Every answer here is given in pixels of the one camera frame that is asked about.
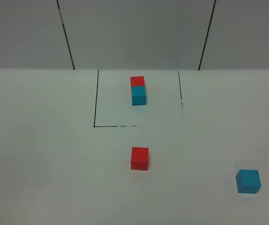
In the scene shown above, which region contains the template blue cube block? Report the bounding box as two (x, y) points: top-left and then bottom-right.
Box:
(131, 86), (146, 105)

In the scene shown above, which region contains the template red cube block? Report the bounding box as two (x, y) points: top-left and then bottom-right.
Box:
(130, 76), (145, 87)

